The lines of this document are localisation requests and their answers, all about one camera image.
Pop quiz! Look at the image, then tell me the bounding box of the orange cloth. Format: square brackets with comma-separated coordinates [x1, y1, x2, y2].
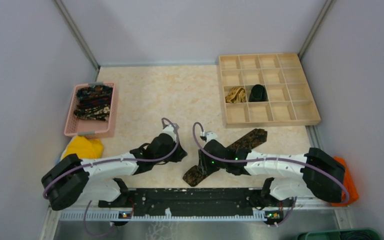
[331, 156, 360, 207]

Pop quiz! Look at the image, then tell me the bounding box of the rolled yellow patterned tie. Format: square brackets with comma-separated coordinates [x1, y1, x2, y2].
[225, 86, 247, 104]

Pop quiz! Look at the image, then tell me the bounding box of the yellow white cloth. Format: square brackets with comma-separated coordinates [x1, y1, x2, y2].
[59, 136, 104, 161]

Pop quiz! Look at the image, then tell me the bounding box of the wooden compartment tray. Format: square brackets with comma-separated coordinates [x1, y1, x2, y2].
[218, 52, 321, 128]

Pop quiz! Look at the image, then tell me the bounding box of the pink plastic basket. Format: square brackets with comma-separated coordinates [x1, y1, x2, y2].
[64, 82, 118, 139]

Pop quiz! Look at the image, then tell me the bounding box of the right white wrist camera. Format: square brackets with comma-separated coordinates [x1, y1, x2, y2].
[200, 131, 218, 143]

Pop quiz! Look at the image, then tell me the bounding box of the rolled black tie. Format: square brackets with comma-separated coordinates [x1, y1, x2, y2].
[248, 84, 268, 102]

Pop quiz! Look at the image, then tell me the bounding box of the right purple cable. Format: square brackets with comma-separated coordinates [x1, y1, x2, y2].
[192, 121, 351, 228]

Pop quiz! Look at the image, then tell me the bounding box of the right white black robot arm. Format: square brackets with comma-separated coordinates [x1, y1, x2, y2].
[198, 139, 350, 206]

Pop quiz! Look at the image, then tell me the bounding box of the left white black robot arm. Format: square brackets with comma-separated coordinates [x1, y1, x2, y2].
[41, 133, 188, 211]

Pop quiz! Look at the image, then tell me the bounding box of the purple cable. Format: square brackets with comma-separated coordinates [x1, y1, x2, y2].
[192, 121, 351, 228]
[42, 117, 181, 238]

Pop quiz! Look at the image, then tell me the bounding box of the pile of patterned ties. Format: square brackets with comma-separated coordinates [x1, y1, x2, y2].
[73, 85, 114, 122]

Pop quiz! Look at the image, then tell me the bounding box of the green bin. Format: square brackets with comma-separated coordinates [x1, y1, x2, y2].
[296, 228, 383, 240]

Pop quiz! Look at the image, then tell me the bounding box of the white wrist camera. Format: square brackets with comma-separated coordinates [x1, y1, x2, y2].
[200, 131, 218, 143]
[162, 123, 179, 139]

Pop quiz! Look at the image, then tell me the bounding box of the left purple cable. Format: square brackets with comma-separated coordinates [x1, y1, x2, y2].
[42, 117, 181, 238]

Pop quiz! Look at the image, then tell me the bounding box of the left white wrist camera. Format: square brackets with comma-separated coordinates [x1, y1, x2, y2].
[162, 123, 179, 139]

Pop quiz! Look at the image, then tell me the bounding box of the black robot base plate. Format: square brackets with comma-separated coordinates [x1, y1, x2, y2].
[98, 188, 293, 217]

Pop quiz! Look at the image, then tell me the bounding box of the dark brown patterned tie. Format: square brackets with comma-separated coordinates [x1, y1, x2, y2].
[182, 128, 268, 187]

